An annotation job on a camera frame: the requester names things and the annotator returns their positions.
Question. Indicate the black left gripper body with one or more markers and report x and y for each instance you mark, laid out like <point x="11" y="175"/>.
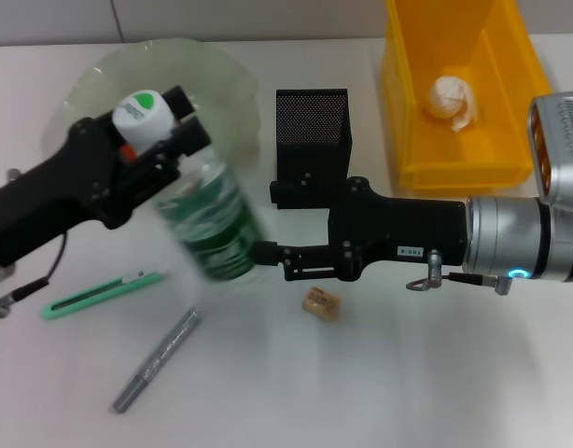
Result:
<point x="58" y="196"/>

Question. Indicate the yellow plastic bin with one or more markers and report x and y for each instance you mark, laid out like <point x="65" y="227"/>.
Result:
<point x="454" y="154"/>

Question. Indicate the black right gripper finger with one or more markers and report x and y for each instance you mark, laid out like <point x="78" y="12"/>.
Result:
<point x="314" y="191"/>
<point x="305" y="261"/>

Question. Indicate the white paper ball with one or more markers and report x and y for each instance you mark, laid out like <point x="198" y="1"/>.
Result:
<point x="447" y="100"/>

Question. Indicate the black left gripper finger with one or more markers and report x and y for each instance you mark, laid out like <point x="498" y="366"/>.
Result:
<point x="188" y="137"/>
<point x="180" y="105"/>

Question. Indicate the mint green utility knife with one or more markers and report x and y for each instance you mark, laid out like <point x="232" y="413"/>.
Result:
<point x="95" y="294"/>

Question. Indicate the clear green-label water bottle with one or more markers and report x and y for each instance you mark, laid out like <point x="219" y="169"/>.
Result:
<point x="212" y="224"/>

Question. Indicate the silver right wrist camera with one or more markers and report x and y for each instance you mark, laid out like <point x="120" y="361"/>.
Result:
<point x="562" y="149"/>

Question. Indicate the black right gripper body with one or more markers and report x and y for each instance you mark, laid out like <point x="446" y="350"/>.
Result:
<point x="408" y="228"/>

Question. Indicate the pale green glass fruit plate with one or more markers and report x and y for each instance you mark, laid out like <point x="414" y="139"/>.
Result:
<point x="212" y="70"/>

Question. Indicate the small beige eraser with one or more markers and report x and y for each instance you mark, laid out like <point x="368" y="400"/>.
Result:
<point x="320" y="304"/>

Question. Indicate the silver glitter pen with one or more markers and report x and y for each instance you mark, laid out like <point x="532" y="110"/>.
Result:
<point x="160" y="354"/>

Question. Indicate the black mesh pen holder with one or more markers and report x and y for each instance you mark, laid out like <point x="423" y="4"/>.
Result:
<point x="310" y="130"/>

